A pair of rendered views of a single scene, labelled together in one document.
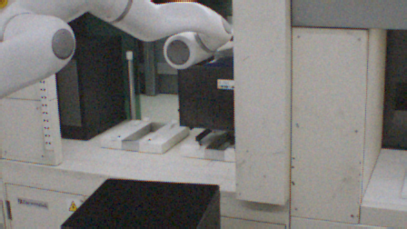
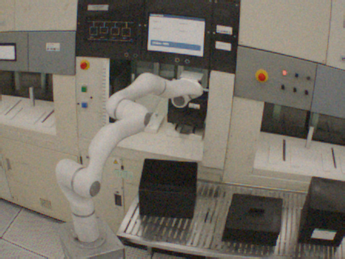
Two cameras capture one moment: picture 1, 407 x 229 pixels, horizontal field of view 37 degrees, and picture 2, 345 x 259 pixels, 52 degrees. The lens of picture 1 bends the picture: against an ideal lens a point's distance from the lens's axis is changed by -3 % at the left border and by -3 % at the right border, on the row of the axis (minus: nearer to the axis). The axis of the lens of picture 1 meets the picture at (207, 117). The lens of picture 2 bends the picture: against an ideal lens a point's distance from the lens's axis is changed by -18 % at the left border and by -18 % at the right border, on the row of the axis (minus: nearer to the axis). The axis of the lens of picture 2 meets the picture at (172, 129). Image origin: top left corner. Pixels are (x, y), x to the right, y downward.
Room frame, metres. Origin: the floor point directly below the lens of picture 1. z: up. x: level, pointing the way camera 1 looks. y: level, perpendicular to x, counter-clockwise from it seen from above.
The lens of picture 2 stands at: (-0.46, 0.44, 2.15)
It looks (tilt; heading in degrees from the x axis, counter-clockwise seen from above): 30 degrees down; 349
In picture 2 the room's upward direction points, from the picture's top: 3 degrees clockwise
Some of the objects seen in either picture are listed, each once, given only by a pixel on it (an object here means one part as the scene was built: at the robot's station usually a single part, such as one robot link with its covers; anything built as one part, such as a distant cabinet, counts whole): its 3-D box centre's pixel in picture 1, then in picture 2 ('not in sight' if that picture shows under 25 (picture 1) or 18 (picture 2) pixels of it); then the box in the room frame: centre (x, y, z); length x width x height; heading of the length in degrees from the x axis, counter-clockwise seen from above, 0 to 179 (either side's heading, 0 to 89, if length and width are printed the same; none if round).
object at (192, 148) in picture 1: (226, 142); (187, 127); (1.74, -0.06, 0.89); 0.22 x 0.21 x 0.04; 158
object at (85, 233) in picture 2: not in sight; (85, 223); (0.93, 0.58, 0.85); 0.19 x 0.19 x 0.18
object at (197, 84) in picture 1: (225, 80); (189, 99); (1.74, -0.06, 1.08); 0.24 x 0.20 x 0.32; 67
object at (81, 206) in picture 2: not in sight; (74, 186); (0.95, 0.60, 1.07); 0.19 x 0.12 x 0.24; 47
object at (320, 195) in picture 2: not in sight; (326, 212); (0.79, -0.65, 0.89); 0.29 x 0.29 x 0.25; 64
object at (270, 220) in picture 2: not in sight; (255, 216); (0.93, -0.26, 0.83); 0.29 x 0.29 x 0.13; 68
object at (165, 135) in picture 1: (145, 134); (144, 120); (1.84, 0.19, 0.89); 0.22 x 0.21 x 0.04; 158
